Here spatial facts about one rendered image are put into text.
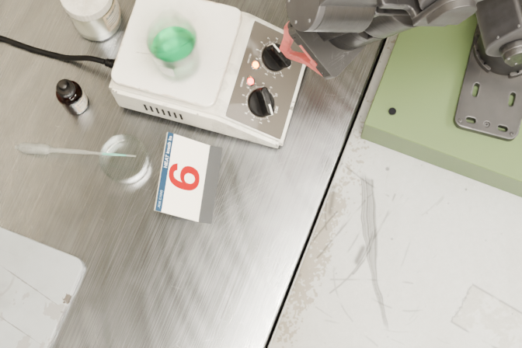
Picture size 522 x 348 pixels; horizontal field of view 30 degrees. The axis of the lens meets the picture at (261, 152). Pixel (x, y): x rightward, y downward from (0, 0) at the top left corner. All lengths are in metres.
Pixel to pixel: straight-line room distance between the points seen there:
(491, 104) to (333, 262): 0.24
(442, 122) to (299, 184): 0.18
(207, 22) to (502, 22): 0.32
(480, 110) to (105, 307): 0.47
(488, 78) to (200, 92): 0.32
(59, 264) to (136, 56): 0.25
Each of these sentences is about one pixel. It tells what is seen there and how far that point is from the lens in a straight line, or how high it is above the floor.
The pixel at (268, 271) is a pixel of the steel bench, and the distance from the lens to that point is 1.09.
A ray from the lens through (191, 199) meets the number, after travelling 1.10.
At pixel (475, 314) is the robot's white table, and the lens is 1.11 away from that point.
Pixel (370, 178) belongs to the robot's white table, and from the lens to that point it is 1.12.
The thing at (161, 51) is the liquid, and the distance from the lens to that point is 1.03.
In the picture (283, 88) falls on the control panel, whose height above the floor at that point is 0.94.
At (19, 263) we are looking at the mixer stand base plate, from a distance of 1.13.
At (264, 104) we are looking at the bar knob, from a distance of 1.07.
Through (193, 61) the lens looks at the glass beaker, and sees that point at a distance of 1.02.
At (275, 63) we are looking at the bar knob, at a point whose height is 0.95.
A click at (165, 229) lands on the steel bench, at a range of 1.11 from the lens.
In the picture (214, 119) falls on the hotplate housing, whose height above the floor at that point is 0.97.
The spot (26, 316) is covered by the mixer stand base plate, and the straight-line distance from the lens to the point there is 1.12.
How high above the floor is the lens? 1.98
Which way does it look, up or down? 75 degrees down
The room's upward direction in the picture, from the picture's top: 6 degrees counter-clockwise
